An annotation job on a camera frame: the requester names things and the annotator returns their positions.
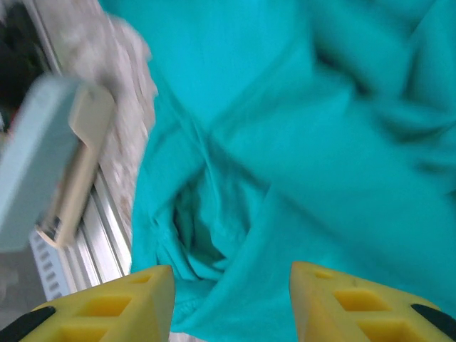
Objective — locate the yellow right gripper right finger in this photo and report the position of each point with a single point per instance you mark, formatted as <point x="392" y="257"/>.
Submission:
<point x="320" y="320"/>

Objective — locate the teal t-shirt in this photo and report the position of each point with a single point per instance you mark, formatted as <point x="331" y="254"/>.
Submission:
<point x="285" y="142"/>

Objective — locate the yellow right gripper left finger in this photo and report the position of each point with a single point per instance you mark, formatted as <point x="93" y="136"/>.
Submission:
<point x="135" y="320"/>

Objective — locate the aluminium table edge rail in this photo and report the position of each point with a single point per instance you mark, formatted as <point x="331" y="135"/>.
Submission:
<point x="103" y="231"/>

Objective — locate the pale blue lint brush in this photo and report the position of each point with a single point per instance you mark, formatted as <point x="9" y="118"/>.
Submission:
<point x="39" y="142"/>

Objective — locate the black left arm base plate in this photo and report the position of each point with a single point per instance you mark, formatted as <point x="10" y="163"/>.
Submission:
<point x="14" y="53"/>

